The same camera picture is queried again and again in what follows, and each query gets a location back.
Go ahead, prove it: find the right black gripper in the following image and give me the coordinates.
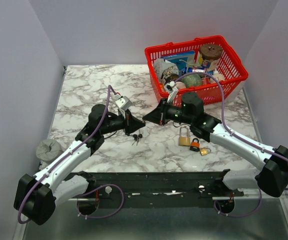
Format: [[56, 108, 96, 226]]
[[143, 98, 193, 126]]

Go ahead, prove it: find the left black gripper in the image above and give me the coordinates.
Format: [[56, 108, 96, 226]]
[[100, 108, 146, 137]]

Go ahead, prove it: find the large brass padlock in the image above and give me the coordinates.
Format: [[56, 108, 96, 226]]
[[178, 126, 191, 147]]

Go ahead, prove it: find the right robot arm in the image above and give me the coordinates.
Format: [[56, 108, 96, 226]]
[[143, 92, 288, 198]]

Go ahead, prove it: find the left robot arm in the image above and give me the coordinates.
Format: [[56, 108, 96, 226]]
[[13, 104, 146, 225]]

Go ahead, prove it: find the black headed key bunch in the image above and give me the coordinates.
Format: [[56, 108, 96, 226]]
[[132, 130, 143, 146]]

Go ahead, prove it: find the black label cup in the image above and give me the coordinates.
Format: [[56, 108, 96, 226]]
[[163, 73, 186, 90]]

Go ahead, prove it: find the white snack bag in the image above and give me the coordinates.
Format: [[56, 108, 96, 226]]
[[153, 58, 179, 80]]

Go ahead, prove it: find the orange black padlock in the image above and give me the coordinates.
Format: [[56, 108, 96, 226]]
[[189, 138, 200, 152]]

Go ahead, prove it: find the green melon ball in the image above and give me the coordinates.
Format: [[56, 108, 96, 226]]
[[180, 74, 202, 88]]

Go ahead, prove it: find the blue soda can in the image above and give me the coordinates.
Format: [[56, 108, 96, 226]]
[[189, 67, 214, 76]]

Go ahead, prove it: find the red soda can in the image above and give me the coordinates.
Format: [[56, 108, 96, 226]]
[[201, 77, 211, 86]]

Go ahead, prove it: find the blue book box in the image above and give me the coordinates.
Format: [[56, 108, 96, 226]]
[[161, 50, 196, 73]]

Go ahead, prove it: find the small brass padlock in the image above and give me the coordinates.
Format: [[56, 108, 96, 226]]
[[199, 147, 212, 156]]

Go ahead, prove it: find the white round bottle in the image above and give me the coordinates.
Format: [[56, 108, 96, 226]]
[[209, 69, 226, 84]]

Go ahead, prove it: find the brown lid canister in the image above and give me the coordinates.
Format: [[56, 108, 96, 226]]
[[197, 43, 223, 71]]

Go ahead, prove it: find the red plastic basket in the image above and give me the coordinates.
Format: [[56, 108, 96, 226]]
[[144, 34, 249, 108]]

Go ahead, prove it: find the grey tape roll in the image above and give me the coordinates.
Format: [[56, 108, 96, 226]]
[[35, 139, 64, 164]]

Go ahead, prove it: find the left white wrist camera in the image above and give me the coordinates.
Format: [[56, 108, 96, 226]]
[[113, 93, 132, 111]]

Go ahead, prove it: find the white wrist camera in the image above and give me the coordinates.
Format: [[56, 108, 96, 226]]
[[113, 93, 132, 111], [164, 80, 179, 103]]

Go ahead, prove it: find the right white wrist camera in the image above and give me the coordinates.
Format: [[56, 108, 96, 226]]
[[164, 80, 179, 103]]

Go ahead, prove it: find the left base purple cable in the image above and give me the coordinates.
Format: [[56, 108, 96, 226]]
[[76, 183, 127, 221]]

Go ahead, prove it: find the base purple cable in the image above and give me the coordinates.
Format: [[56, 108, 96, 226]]
[[213, 188, 263, 218], [76, 183, 127, 221]]

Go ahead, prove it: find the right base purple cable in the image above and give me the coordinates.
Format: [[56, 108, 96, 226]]
[[213, 188, 263, 218]]

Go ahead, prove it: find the aluminium frame rail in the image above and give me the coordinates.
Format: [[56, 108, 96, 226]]
[[212, 189, 288, 200]]

